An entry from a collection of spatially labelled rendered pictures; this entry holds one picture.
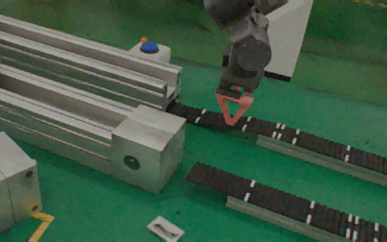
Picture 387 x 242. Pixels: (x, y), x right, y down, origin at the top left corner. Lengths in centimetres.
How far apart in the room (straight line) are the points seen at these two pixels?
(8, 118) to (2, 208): 22
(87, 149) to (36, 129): 11
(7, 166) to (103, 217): 16
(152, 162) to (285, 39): 56
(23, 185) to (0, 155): 6
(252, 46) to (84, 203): 36
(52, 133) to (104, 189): 14
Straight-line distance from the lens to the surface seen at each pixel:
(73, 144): 76
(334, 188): 82
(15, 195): 66
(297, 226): 71
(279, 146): 86
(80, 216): 69
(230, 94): 77
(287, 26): 109
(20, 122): 81
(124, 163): 71
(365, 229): 72
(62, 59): 95
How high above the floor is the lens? 129
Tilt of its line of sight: 35 degrees down
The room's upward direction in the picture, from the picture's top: 7 degrees clockwise
